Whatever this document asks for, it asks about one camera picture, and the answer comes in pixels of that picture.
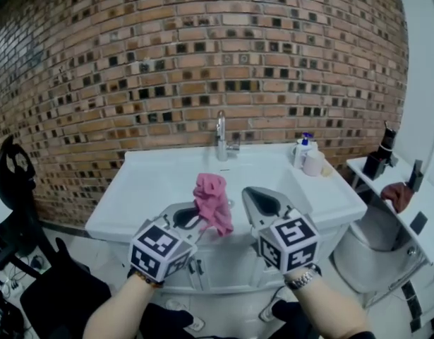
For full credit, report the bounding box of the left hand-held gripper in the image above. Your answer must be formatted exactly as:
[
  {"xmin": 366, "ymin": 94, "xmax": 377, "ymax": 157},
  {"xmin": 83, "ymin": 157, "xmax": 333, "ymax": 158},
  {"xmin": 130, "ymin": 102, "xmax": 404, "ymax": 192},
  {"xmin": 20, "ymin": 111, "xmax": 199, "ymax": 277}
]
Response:
[{"xmin": 128, "ymin": 202, "xmax": 207, "ymax": 284}]

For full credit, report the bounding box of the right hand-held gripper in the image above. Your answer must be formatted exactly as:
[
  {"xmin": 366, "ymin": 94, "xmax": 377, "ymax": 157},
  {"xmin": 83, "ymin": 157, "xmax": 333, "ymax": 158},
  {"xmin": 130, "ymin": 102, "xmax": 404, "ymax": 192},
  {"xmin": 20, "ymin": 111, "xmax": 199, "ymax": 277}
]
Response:
[{"xmin": 241, "ymin": 186, "xmax": 322, "ymax": 273}]

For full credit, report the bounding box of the pink cloth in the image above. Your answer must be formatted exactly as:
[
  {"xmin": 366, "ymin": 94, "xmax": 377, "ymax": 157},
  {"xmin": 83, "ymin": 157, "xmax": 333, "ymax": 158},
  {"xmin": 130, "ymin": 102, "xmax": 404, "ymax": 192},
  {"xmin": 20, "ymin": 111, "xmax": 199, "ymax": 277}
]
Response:
[{"xmin": 193, "ymin": 172, "xmax": 235, "ymax": 239}]

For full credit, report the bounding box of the chrome faucet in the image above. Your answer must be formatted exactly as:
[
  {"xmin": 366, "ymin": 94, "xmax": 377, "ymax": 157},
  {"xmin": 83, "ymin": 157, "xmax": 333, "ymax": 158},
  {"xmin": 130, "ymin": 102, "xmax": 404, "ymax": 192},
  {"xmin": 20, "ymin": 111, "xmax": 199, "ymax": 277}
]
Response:
[{"xmin": 215, "ymin": 109, "xmax": 241, "ymax": 162}]

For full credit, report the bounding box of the person's left forearm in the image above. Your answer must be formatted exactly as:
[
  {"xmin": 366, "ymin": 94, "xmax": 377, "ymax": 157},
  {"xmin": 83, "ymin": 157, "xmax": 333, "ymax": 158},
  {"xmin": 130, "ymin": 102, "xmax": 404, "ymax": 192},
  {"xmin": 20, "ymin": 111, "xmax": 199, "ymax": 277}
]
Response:
[{"xmin": 82, "ymin": 273, "xmax": 164, "ymax": 339}]

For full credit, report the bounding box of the person's right forearm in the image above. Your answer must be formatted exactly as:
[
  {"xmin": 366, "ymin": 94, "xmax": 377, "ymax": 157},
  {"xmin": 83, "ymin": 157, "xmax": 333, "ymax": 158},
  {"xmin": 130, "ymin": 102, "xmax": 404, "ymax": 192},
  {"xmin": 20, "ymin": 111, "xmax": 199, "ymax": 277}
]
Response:
[{"xmin": 285, "ymin": 270, "xmax": 369, "ymax": 339}]

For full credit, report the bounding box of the white sink basin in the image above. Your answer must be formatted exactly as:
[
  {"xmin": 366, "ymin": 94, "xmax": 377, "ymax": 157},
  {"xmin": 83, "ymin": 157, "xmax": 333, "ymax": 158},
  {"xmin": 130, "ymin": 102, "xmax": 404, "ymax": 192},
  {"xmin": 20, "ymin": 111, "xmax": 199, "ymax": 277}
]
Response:
[{"xmin": 85, "ymin": 143, "xmax": 368, "ymax": 242}]

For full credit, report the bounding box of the white round bottle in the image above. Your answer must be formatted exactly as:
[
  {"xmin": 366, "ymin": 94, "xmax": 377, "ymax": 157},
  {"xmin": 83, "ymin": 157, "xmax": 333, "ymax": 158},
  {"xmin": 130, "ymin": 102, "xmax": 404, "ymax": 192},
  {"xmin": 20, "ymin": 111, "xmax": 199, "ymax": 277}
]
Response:
[{"xmin": 303, "ymin": 149, "xmax": 326, "ymax": 177}]

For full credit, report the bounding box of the white pump bottle blue top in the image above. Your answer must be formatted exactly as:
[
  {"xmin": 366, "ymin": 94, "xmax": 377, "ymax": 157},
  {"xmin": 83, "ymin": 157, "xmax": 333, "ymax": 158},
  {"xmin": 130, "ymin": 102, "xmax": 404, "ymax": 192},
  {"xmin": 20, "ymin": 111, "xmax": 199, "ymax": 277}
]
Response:
[{"xmin": 294, "ymin": 131, "xmax": 315, "ymax": 169}]

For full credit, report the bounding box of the white vanity cabinet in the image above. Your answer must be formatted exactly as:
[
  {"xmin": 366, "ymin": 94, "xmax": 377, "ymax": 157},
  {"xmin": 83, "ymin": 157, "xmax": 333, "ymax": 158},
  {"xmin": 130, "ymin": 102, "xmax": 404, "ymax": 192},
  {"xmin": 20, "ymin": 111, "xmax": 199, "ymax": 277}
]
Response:
[{"xmin": 159, "ymin": 224, "xmax": 348, "ymax": 331}]

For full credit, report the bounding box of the silver wristwatch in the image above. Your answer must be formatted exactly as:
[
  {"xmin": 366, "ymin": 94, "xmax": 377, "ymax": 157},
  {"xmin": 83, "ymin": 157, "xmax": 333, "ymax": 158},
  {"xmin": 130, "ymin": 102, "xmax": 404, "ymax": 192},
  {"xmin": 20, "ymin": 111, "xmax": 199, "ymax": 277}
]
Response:
[{"xmin": 285, "ymin": 265, "xmax": 318, "ymax": 291}]

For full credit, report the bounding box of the person's left shoe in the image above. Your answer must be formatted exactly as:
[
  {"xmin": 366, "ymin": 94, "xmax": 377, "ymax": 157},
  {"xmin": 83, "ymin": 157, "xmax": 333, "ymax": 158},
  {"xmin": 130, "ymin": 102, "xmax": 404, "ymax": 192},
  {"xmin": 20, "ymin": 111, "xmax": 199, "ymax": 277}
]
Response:
[{"xmin": 165, "ymin": 298, "xmax": 205, "ymax": 331}]

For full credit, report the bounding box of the person's shoe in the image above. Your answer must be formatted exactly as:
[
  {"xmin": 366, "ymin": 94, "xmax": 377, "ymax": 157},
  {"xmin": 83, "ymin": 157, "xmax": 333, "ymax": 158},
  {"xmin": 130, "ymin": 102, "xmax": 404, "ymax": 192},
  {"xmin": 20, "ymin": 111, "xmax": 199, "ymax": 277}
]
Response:
[
  {"xmin": 165, "ymin": 298, "xmax": 205, "ymax": 331},
  {"xmin": 258, "ymin": 286, "xmax": 291, "ymax": 323}
]

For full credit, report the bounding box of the person's right shoe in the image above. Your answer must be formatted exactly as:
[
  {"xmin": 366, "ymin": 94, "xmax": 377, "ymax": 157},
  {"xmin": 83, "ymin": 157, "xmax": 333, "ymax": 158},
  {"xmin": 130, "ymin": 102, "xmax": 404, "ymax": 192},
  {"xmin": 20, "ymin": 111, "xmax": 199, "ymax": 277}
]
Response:
[{"xmin": 258, "ymin": 286, "xmax": 291, "ymax": 323}]

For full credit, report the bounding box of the person's left leg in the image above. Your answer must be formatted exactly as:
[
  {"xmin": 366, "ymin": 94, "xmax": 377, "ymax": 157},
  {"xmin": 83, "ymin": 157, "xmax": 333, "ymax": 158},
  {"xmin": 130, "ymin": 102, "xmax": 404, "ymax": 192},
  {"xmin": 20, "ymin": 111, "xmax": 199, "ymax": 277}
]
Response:
[{"xmin": 138, "ymin": 302, "xmax": 193, "ymax": 339}]

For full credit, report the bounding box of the person's leg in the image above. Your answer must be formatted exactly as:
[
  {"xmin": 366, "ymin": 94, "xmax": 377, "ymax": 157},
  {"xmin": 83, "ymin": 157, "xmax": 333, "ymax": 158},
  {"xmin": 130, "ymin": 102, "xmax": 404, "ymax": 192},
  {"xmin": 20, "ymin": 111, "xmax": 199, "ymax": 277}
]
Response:
[
  {"xmin": 272, "ymin": 298, "xmax": 311, "ymax": 339},
  {"xmin": 138, "ymin": 302, "xmax": 193, "ymax": 339}
]

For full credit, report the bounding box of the black bottle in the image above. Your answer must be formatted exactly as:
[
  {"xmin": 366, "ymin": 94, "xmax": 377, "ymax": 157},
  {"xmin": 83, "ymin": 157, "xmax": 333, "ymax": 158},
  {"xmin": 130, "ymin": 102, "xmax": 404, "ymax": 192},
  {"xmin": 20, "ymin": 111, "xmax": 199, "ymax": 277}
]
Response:
[{"xmin": 363, "ymin": 120, "xmax": 397, "ymax": 180}]

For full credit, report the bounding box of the person's right leg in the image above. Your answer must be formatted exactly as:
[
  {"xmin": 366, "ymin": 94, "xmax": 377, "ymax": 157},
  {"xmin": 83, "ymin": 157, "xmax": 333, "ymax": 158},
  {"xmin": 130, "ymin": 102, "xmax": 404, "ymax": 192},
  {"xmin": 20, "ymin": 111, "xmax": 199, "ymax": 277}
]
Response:
[{"xmin": 272, "ymin": 298, "xmax": 311, "ymax": 339}]

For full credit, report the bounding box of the black chair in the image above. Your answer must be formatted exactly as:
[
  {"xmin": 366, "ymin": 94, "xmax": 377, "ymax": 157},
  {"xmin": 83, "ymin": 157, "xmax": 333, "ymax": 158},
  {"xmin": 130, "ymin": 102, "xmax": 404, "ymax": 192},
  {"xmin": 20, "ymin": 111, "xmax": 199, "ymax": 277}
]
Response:
[{"xmin": 0, "ymin": 134, "xmax": 111, "ymax": 339}]

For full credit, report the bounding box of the black stand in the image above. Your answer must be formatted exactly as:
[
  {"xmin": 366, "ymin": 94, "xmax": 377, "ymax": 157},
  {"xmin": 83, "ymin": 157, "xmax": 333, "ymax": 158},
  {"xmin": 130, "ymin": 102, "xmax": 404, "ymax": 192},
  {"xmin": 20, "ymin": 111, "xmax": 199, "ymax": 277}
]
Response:
[{"xmin": 409, "ymin": 160, "xmax": 424, "ymax": 192}]

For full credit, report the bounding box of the black card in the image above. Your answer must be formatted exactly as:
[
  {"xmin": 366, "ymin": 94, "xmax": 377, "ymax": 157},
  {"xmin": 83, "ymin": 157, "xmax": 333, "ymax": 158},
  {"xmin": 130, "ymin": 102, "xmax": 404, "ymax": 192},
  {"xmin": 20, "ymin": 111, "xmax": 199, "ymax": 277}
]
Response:
[{"xmin": 409, "ymin": 211, "xmax": 428, "ymax": 235}]

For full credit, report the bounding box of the white shelf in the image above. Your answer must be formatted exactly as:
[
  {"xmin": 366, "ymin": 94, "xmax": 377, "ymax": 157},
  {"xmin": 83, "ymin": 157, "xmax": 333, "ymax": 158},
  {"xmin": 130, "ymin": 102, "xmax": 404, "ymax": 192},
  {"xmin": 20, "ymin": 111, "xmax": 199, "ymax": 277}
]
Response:
[{"xmin": 346, "ymin": 155, "xmax": 434, "ymax": 265}]

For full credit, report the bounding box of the brown bead bracelet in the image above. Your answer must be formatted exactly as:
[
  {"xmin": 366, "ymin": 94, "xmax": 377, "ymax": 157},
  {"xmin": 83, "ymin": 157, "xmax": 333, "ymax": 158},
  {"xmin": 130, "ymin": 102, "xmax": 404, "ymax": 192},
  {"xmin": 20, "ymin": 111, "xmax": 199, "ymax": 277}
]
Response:
[{"xmin": 133, "ymin": 270, "xmax": 164, "ymax": 289}]

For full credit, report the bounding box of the tangle of black cables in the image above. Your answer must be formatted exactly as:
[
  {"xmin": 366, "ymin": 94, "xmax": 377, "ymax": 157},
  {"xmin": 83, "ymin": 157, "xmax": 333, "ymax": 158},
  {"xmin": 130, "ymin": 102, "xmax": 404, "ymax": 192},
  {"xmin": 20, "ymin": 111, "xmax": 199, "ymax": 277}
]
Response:
[{"xmin": 0, "ymin": 252, "xmax": 48, "ymax": 331}]

